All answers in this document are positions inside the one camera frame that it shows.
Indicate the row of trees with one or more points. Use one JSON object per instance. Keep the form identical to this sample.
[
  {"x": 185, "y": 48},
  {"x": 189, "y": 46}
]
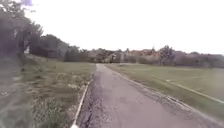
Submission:
[{"x": 50, "y": 46}]

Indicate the green grass field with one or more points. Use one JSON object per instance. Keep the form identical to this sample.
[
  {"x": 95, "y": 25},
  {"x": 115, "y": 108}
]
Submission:
[
  {"x": 186, "y": 83},
  {"x": 50, "y": 86}
]

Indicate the grey gravelly asphalt path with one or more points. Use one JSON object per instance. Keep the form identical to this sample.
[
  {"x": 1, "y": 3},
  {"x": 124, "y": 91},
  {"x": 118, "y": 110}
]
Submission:
[{"x": 123, "y": 103}]

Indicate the robot's own part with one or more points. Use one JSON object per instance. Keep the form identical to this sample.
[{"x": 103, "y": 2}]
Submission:
[{"x": 74, "y": 126}]

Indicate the group of red-roofed buildings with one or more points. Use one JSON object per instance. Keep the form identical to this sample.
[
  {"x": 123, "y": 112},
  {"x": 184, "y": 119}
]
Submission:
[{"x": 143, "y": 52}]

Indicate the pale kerb strip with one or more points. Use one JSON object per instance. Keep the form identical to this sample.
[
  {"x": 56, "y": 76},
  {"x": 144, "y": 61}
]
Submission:
[
  {"x": 81, "y": 103},
  {"x": 180, "y": 102}
]

